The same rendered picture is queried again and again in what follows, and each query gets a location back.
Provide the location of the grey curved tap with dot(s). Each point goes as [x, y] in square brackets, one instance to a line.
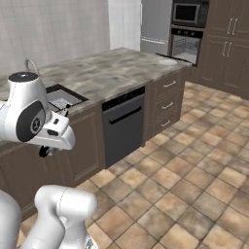
[32, 64]

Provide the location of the brown cupboard door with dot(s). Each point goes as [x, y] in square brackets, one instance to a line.
[19, 171]
[87, 146]

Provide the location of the brown tall cupboards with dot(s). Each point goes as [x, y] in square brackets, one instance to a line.
[227, 45]

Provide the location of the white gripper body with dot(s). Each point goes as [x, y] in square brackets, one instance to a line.
[61, 138]

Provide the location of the grey fridge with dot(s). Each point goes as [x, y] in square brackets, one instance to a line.
[156, 26]

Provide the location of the white plate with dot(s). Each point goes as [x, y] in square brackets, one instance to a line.
[170, 61]

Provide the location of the steel sink basin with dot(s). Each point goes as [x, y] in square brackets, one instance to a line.
[61, 96]

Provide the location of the dark grey dishwasher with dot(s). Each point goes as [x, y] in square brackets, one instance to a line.
[123, 129]

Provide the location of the brown drawer front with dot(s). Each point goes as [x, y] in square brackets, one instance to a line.
[168, 104]
[166, 122]
[169, 83]

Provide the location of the black microwave oven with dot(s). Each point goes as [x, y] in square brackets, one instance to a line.
[189, 13]

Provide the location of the black built-in oven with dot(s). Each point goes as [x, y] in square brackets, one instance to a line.
[185, 45]

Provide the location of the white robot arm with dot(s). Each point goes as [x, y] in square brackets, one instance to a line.
[24, 97]

